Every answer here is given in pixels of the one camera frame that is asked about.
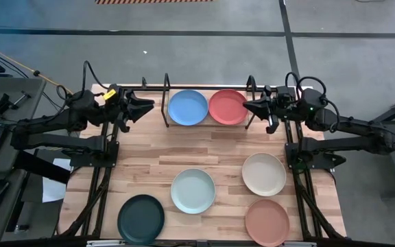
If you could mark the cream white plate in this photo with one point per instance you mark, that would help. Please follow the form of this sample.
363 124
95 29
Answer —
264 174

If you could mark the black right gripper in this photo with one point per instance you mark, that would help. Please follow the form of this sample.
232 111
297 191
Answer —
285 103

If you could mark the terracotta pink plate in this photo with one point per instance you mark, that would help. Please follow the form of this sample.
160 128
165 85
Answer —
267 223

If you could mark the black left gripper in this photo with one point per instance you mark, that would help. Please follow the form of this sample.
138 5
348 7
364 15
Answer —
122 109

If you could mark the black metal rig frame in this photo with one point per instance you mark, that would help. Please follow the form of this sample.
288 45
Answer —
201 88

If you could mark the silver metal bracket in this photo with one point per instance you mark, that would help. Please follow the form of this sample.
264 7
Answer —
105 243
298 244

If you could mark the grey side desk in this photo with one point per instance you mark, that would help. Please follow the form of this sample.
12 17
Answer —
29 85

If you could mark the small black dongle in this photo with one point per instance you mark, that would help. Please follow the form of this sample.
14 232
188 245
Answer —
22 227

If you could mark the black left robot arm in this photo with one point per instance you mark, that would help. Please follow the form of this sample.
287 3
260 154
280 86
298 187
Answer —
63 118

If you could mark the white paper sheet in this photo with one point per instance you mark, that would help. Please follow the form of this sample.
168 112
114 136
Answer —
53 192

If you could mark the light blue plate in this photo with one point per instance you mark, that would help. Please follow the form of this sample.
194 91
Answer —
193 191

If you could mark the black clamp tool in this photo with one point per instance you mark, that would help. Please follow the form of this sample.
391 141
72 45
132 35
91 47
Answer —
2 103

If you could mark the dark green plate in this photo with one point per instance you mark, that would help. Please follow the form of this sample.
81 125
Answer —
141 219

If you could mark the black flat panel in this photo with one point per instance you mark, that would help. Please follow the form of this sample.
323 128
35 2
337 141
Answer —
39 166

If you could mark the red plate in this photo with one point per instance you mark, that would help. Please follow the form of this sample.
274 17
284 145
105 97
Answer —
228 107

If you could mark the yellow label sticker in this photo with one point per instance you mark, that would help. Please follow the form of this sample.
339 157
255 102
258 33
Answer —
109 94

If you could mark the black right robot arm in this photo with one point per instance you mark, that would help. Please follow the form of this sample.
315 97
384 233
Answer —
355 125

